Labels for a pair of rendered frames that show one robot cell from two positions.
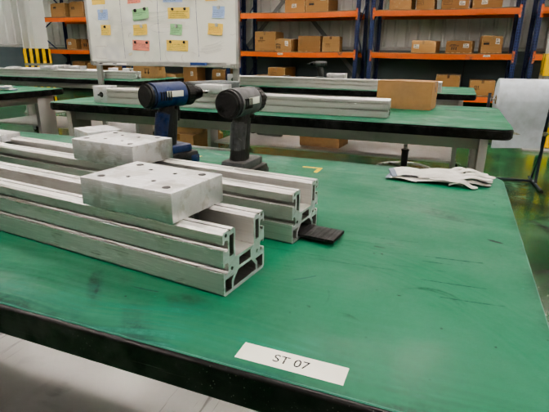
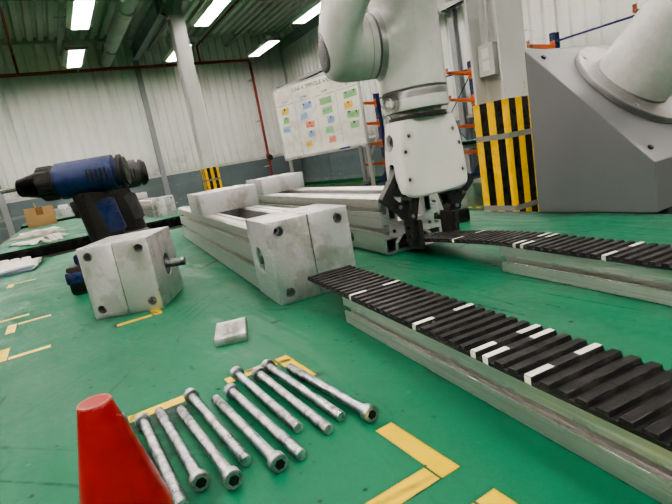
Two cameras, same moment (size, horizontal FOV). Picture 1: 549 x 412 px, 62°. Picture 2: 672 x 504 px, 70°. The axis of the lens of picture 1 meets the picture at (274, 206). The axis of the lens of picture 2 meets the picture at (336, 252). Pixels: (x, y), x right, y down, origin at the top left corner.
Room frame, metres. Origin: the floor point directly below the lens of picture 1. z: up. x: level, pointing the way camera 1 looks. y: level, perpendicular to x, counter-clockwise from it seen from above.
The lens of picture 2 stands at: (1.52, 1.10, 0.93)
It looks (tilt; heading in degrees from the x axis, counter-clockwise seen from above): 11 degrees down; 220
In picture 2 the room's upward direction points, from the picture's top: 10 degrees counter-clockwise
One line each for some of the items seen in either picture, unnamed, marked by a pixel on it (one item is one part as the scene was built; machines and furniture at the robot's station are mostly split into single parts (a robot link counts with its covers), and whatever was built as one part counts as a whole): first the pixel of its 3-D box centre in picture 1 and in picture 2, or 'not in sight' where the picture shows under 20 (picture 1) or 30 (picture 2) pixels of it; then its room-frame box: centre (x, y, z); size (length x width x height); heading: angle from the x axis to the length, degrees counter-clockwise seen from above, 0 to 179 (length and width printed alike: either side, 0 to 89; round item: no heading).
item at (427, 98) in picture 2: not in sight; (414, 103); (0.94, 0.79, 0.98); 0.09 x 0.08 x 0.03; 152
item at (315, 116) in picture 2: not in sight; (325, 151); (-3.68, -3.11, 0.97); 1.51 x 0.50 x 1.95; 89
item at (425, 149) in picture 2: not in sight; (422, 151); (0.94, 0.79, 0.92); 0.10 x 0.07 x 0.11; 152
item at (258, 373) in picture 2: not in sight; (288, 396); (1.33, 0.87, 0.78); 0.11 x 0.01 x 0.01; 70
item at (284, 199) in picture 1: (126, 178); (228, 228); (0.90, 0.30, 0.82); 0.80 x 0.10 x 0.09; 62
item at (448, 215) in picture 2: not in sight; (455, 213); (0.90, 0.81, 0.83); 0.03 x 0.03 x 0.07; 62
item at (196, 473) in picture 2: not in sight; (176, 441); (1.39, 0.84, 0.78); 0.11 x 0.01 x 0.01; 70
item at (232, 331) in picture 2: not in sight; (231, 331); (1.25, 0.72, 0.78); 0.05 x 0.03 x 0.01; 49
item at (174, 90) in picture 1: (179, 126); (78, 227); (1.16, 0.24, 0.89); 0.20 x 0.08 x 0.22; 141
